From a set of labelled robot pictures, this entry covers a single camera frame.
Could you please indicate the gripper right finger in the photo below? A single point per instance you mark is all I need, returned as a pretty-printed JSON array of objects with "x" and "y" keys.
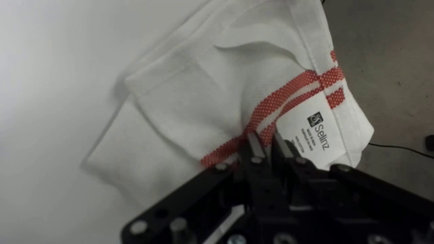
[{"x": 356, "y": 193}]

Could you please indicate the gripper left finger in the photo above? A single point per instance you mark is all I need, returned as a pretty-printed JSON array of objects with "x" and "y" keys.
[{"x": 203, "y": 193}]

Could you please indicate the white towel with red stripes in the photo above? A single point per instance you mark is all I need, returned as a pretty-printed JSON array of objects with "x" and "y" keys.
[{"x": 230, "y": 84}]

